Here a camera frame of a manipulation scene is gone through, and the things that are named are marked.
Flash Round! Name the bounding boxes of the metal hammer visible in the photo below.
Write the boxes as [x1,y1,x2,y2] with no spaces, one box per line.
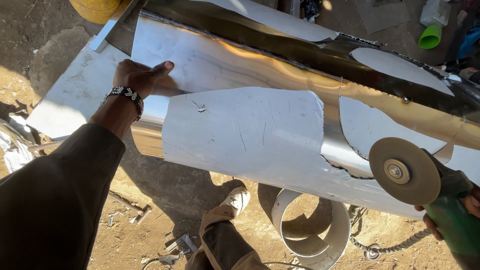
[108,190,153,225]

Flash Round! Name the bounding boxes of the person's white shoe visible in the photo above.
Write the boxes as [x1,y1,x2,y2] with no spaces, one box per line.
[220,187,251,217]

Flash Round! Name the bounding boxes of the small steel angle bracket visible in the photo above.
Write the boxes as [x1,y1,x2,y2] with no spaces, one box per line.
[165,233,198,254]

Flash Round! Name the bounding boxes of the black plastic bag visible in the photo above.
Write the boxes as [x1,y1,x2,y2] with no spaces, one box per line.
[300,0,323,23]

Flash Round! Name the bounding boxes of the person's right hand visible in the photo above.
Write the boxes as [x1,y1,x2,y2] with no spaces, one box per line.
[414,183,480,241]

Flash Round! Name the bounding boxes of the black white beaded bracelet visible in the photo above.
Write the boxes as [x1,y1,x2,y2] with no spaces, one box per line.
[104,86,145,122]

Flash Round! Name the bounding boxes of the yellow round container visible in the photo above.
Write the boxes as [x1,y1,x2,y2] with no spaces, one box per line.
[68,0,122,25]

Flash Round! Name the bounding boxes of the flat white metal sheet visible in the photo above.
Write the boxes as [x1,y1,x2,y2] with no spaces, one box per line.
[25,35,131,142]

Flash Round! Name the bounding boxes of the large stainless steel sheet cylinder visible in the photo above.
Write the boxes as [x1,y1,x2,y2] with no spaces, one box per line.
[130,0,480,221]

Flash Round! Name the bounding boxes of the thin wooden stick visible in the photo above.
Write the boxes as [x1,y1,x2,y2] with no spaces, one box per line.
[27,140,65,152]

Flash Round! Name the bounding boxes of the blue plastic bag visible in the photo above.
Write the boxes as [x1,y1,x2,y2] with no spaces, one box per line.
[457,25,480,60]

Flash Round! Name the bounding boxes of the person's left hand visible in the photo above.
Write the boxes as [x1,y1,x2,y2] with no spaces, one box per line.
[112,59,175,100]

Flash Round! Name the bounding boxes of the person's brown trouser leg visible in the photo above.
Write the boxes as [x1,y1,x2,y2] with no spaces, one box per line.
[185,204,271,270]

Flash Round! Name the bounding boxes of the small rolled steel sheet ring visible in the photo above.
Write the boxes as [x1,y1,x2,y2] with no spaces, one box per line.
[271,188,351,270]

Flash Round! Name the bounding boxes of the braided grinder power cable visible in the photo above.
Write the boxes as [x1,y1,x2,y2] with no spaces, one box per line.
[348,204,434,256]

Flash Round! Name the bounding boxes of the small round metal disc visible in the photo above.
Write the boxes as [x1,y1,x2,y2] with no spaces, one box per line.
[364,244,382,262]

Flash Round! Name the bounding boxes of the thin grey wire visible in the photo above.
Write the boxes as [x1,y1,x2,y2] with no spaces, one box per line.
[142,258,314,270]

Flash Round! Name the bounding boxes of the flat grey sheet offcut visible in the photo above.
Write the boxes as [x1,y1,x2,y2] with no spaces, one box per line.
[353,0,412,35]

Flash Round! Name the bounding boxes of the green plastic cup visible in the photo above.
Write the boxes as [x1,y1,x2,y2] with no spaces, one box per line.
[418,24,443,50]

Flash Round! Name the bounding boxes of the crumpled clear plastic film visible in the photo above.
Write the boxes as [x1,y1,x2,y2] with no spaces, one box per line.
[0,114,40,174]

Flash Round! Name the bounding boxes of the green angle grinder with disc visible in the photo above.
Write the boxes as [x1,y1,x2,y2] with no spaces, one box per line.
[368,137,480,259]

